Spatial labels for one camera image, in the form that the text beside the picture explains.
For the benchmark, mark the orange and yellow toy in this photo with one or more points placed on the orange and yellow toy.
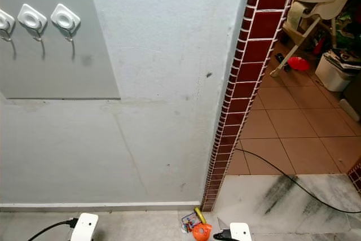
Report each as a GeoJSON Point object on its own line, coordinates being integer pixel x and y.
{"type": "Point", "coordinates": [201, 231]}

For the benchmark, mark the dark red tiled step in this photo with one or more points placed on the dark red tiled step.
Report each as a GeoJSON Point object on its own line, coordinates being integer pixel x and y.
{"type": "Point", "coordinates": [356, 176]}

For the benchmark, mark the white box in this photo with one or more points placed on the white box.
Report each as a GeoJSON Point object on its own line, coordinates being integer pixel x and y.
{"type": "Point", "coordinates": [352, 110]}

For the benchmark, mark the red plastic bowl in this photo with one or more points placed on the red plastic bowl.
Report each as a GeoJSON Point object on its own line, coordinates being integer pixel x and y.
{"type": "Point", "coordinates": [298, 64]}

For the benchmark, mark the white storage bin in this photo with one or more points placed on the white storage bin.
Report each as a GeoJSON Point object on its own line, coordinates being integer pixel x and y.
{"type": "Point", "coordinates": [334, 74]}

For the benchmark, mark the beige high chair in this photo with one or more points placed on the beige high chair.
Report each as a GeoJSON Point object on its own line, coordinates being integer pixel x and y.
{"type": "Point", "coordinates": [316, 7]}

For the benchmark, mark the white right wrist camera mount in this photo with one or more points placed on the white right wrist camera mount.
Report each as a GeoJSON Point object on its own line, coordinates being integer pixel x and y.
{"type": "Point", "coordinates": [241, 232]}

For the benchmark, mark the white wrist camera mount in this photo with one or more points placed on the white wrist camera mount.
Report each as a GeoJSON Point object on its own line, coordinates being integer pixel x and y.
{"type": "Point", "coordinates": [86, 227]}
{"type": "Point", "coordinates": [241, 232]}

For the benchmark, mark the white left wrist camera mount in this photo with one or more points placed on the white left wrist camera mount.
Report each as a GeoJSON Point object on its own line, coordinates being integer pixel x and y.
{"type": "Point", "coordinates": [86, 227]}

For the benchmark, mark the white adhesive wall hook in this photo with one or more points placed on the white adhesive wall hook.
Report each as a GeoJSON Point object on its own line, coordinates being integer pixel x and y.
{"type": "Point", "coordinates": [32, 17]}
{"type": "Point", "coordinates": [5, 21]}
{"type": "Point", "coordinates": [65, 17]}

